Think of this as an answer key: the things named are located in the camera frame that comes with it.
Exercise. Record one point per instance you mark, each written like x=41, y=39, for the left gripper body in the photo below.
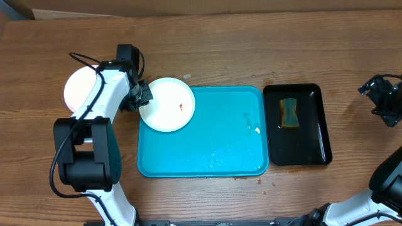
x=141, y=96

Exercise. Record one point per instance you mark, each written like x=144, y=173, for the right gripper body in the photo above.
x=385, y=96

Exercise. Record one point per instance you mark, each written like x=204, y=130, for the white plate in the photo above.
x=78, y=87
x=172, y=105

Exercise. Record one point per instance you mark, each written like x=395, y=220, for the green yellow scrub sponge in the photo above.
x=288, y=113

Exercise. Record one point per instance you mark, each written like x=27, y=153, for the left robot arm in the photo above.
x=88, y=162

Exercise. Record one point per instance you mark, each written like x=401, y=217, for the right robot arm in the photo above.
x=382, y=200

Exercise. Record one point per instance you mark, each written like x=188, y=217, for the black plastic tray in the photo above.
x=308, y=144

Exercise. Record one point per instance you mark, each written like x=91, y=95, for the teal plastic tray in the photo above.
x=226, y=137

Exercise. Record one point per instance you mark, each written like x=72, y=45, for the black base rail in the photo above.
x=280, y=221

